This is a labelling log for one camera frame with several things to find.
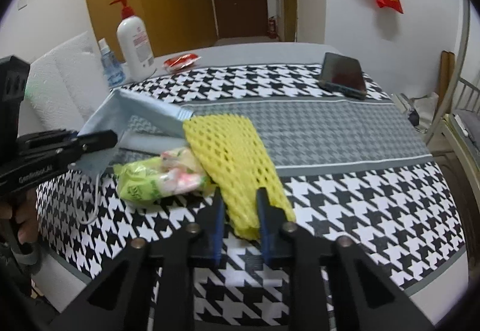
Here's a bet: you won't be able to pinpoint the blue face mask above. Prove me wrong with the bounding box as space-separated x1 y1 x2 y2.
69 87 195 226

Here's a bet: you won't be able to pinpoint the green floral tissue packet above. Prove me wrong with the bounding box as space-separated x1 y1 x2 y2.
113 147 215 206

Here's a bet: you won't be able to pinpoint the person's left hand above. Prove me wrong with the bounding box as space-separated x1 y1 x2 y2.
1 189 39 266

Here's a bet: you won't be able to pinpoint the white styrofoam box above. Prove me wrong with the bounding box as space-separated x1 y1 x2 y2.
26 32 110 130

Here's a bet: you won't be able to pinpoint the small blue water bottle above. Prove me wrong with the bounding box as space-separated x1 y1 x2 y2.
98 38 126 88

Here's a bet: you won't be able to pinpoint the houndstooth table runner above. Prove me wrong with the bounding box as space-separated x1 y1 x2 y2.
35 63 468 331

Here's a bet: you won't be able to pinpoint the white pump lotion bottle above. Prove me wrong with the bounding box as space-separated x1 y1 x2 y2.
109 0 156 82

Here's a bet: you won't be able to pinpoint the red snack packet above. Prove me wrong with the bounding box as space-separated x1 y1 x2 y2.
163 53 201 73

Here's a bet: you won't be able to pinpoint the metal bunk bed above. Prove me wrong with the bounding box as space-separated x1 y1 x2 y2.
423 0 480 167

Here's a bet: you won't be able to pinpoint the black smartphone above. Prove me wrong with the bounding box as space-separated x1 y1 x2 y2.
317 52 367 100

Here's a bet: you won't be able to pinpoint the wooden folding boards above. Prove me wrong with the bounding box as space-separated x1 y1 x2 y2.
437 51 456 108

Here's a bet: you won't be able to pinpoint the red fire extinguisher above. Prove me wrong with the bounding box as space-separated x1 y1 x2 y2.
268 17 278 39

